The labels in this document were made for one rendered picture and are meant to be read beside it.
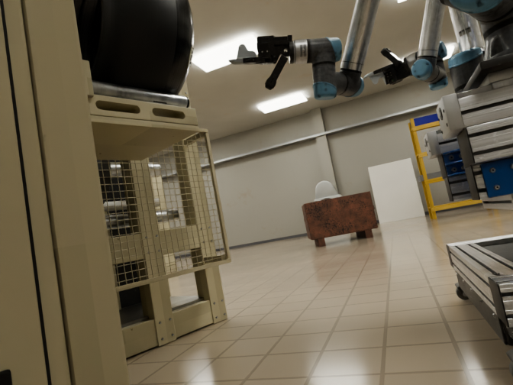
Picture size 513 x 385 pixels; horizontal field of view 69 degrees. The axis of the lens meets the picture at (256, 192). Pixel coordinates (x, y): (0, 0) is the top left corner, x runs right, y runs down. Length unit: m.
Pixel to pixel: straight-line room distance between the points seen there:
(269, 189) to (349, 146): 2.74
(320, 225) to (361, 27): 4.75
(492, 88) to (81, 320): 0.99
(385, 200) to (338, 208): 4.75
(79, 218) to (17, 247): 0.06
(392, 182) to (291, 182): 2.95
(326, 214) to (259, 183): 6.16
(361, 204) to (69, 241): 5.74
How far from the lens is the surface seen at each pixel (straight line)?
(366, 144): 11.29
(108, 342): 0.39
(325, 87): 1.25
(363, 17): 1.37
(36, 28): 0.43
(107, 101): 1.12
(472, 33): 1.82
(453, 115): 1.06
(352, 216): 5.97
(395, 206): 10.54
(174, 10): 1.28
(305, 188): 11.42
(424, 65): 1.69
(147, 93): 1.22
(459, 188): 1.54
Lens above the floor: 0.43
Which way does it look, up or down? 6 degrees up
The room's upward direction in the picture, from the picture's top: 11 degrees counter-clockwise
